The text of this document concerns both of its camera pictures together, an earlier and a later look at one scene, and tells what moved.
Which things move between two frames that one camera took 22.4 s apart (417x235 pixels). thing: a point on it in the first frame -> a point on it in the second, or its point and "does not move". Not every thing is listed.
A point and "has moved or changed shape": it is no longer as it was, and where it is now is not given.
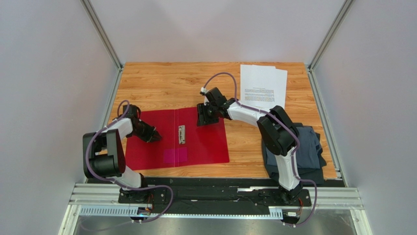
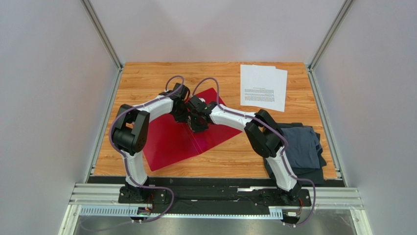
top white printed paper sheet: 258,85 does not move
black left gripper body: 144,132 -> 182,115
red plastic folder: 183,143 has moved or changed shape
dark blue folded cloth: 310,162 does not move
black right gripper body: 204,114 -> 198,120
